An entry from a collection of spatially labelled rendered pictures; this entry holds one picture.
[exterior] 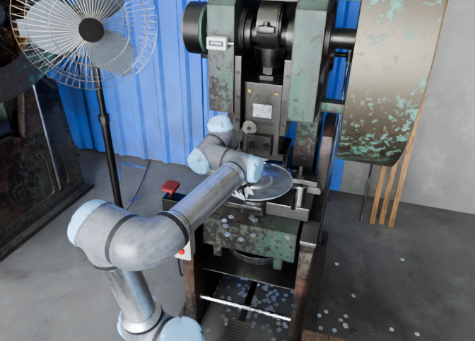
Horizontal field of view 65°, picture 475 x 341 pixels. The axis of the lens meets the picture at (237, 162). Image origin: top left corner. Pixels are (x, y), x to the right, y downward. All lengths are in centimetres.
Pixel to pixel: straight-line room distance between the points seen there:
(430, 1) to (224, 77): 69
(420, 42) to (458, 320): 161
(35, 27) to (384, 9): 135
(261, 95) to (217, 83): 17
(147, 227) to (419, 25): 76
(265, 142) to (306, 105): 22
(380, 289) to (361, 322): 27
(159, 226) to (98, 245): 13
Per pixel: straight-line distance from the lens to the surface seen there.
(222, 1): 134
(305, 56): 129
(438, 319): 227
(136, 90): 307
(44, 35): 181
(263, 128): 145
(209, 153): 109
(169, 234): 81
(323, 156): 181
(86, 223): 87
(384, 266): 242
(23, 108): 257
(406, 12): 100
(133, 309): 109
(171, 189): 151
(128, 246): 80
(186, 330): 113
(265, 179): 151
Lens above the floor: 158
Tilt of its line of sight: 29 degrees down
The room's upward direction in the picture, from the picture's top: 1 degrees clockwise
